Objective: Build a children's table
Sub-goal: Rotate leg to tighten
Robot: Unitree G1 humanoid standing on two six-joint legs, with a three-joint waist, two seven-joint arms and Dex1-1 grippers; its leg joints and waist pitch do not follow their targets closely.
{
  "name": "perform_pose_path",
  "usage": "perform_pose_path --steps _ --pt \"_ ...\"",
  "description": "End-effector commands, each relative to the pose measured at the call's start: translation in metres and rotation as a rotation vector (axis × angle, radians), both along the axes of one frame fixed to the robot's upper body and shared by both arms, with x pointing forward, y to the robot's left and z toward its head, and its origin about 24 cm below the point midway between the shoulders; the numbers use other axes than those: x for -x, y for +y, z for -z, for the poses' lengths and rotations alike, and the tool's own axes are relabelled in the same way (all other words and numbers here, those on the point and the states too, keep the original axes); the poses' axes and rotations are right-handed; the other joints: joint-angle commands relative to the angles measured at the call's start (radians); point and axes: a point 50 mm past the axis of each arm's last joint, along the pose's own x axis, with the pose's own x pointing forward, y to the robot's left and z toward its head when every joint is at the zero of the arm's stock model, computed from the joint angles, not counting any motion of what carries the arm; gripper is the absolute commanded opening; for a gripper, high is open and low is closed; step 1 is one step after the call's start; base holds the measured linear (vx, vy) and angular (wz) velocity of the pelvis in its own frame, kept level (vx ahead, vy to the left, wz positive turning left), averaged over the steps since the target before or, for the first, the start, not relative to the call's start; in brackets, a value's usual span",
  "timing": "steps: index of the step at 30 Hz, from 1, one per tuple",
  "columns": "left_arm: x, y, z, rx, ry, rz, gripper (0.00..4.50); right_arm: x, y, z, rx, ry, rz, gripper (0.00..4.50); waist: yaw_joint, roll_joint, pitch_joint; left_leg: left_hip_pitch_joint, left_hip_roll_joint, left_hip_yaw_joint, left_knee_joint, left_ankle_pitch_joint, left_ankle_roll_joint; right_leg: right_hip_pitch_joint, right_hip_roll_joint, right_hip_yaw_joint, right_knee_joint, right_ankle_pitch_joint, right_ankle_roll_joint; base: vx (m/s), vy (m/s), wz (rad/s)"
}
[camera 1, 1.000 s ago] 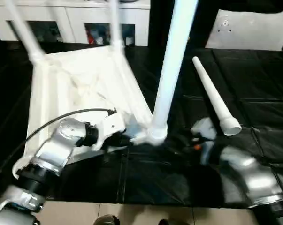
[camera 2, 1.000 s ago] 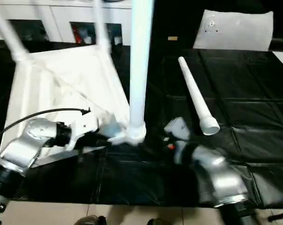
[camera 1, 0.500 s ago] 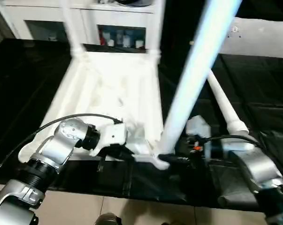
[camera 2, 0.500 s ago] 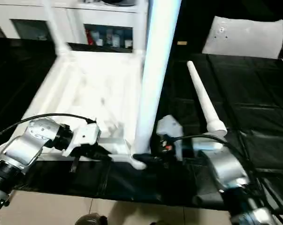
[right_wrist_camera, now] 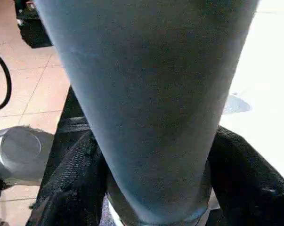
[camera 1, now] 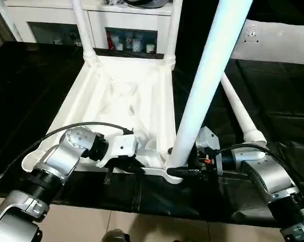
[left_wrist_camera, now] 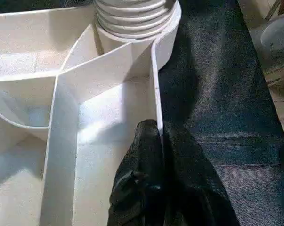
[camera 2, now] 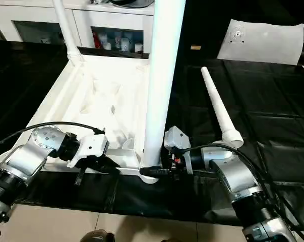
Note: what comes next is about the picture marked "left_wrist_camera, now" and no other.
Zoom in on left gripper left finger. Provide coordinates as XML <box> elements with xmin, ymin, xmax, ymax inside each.
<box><xmin>107</xmin><ymin>119</ymin><xmax>167</xmax><ymax>226</ymax></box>

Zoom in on black work mat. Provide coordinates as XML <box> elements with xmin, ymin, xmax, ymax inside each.
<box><xmin>0</xmin><ymin>0</ymin><xmax>284</xmax><ymax>226</ymax></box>

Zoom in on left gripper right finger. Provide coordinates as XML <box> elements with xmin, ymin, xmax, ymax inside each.
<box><xmin>162</xmin><ymin>122</ymin><xmax>240</xmax><ymax>226</ymax></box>

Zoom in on white plastic table top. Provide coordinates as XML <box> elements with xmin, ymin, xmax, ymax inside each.
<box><xmin>0</xmin><ymin>2</ymin><xmax>182</xmax><ymax>226</ymax></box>

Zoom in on white plastic table leg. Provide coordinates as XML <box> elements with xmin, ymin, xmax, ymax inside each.
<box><xmin>93</xmin><ymin>0</ymin><xmax>178</xmax><ymax>43</ymax></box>

